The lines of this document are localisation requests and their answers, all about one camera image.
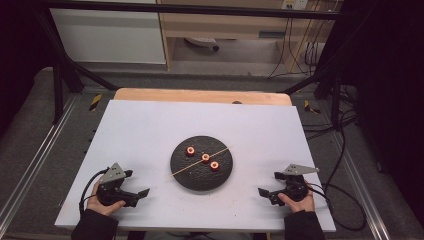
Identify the light wooden desk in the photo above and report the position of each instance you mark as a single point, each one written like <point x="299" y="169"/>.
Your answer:
<point x="226" y="28"/>

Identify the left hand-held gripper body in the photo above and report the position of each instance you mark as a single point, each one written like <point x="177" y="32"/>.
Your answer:
<point x="111" y="195"/>

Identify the white cabinet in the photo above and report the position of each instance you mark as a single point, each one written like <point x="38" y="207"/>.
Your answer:
<point x="110" y="36"/>

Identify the white object under desk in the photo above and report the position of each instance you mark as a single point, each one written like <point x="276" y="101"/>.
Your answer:
<point x="201" y="41"/>

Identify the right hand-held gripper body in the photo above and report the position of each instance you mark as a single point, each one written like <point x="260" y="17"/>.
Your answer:
<point x="295" y="188"/>

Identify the red cored hawthorn fruit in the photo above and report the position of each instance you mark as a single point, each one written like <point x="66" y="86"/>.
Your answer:
<point x="190" y="151"/>
<point x="214" y="165"/>
<point x="205" y="157"/>

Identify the aluminium floor rail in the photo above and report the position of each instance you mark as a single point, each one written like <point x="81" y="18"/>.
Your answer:
<point x="36" y="153"/>
<point x="363" y="186"/>

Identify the black metal frame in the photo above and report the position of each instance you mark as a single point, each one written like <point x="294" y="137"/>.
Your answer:
<point x="200" y="9"/>

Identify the thin bamboo skewer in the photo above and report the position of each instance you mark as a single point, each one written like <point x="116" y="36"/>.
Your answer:
<point x="186" y="168"/>

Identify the white power strip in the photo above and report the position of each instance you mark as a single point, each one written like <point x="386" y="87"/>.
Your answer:
<point x="295" y="4"/>

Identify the person's left hand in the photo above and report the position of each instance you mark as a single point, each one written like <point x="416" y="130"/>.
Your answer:
<point x="100" y="207"/>

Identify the wooden table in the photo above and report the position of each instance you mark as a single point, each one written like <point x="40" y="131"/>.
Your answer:
<point x="186" y="96"/>

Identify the black round plate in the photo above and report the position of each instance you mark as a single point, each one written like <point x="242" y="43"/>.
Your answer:
<point x="200" y="178"/>

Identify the person's right hand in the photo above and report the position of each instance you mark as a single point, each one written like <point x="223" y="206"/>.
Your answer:
<point x="305" y="206"/>

